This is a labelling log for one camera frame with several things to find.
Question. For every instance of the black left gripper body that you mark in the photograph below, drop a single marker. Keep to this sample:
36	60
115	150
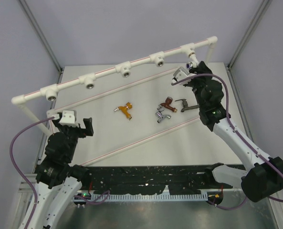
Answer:
73	133

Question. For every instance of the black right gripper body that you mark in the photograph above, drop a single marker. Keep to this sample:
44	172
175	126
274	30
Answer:
197	84

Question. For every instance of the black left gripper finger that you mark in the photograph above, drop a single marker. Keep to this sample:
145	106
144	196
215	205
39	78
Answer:
57	124
88	130

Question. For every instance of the white chrome knob faucet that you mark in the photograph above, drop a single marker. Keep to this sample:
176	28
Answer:
193	63

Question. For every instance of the white pipe frame rack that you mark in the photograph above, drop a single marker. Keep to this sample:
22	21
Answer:
50	92

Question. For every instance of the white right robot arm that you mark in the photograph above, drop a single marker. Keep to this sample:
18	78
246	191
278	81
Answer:
264	174

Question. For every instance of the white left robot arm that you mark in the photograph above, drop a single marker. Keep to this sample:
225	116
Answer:
56	180

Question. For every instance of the dark grey lever faucet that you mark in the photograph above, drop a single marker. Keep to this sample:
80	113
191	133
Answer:
185	105

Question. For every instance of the red brown faucet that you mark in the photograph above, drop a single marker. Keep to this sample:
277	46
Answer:
167	104

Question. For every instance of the orange faucet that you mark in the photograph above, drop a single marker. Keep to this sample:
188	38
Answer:
124	109

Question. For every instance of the chrome silver faucet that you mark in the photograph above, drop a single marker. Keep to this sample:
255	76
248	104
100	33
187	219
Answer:
161	117

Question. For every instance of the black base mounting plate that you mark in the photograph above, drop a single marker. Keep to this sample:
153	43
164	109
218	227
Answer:
149	180

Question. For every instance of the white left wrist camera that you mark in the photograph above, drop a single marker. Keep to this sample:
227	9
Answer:
68	118

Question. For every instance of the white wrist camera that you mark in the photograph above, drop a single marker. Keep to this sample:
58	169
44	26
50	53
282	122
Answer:
179	75
68	118

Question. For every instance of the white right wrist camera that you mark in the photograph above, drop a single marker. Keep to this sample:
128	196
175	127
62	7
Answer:
179	75

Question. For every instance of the white slotted cable duct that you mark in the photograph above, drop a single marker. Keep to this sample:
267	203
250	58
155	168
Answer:
164	197

